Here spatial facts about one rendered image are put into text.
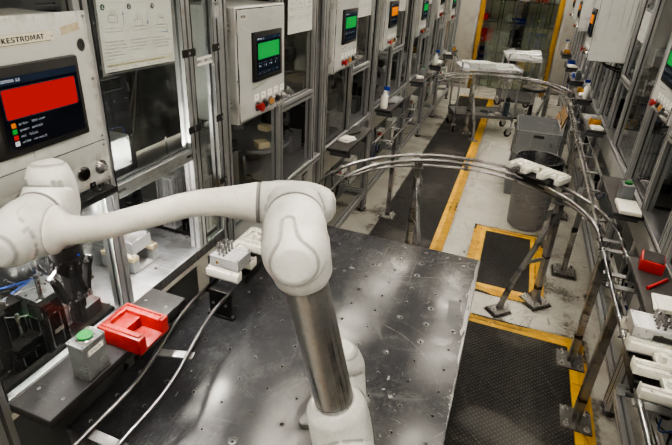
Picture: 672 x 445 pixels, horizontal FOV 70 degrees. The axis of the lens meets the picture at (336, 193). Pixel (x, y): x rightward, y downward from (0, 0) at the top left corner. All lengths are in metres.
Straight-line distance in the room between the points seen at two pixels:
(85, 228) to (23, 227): 0.11
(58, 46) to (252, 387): 1.16
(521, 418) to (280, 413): 1.42
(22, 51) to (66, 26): 0.13
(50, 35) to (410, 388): 1.47
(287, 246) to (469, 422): 1.87
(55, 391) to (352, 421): 0.79
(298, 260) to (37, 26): 0.81
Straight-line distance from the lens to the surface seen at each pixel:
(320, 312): 1.08
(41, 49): 1.35
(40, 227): 1.11
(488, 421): 2.68
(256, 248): 2.07
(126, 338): 1.58
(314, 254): 0.93
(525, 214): 4.34
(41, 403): 1.55
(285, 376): 1.78
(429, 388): 1.80
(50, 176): 1.23
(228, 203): 1.14
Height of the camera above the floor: 1.96
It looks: 25 degrees down
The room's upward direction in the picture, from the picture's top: 3 degrees clockwise
